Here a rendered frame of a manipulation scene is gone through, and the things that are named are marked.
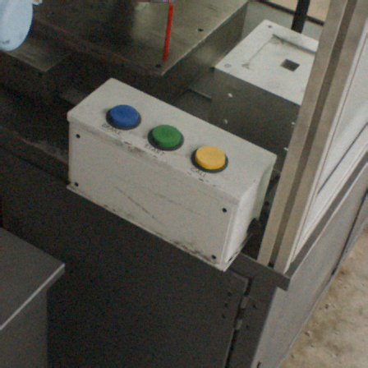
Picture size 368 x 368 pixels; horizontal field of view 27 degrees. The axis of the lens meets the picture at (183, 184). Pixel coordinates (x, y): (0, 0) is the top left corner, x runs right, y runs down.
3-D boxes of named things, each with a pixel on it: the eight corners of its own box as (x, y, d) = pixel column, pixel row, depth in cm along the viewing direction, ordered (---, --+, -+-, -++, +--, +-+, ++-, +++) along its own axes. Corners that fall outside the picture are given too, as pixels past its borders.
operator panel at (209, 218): (257, 227, 115) (278, 154, 105) (223, 273, 108) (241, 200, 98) (106, 151, 124) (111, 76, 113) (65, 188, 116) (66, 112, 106)
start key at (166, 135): (184, 143, 106) (186, 131, 105) (169, 158, 103) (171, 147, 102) (160, 131, 107) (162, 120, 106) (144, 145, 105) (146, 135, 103)
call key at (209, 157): (228, 163, 104) (230, 153, 102) (213, 180, 101) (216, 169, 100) (203, 152, 105) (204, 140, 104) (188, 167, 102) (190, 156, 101)
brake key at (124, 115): (142, 122, 108) (144, 112, 107) (126, 136, 105) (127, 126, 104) (119, 111, 109) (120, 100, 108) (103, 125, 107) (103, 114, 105)
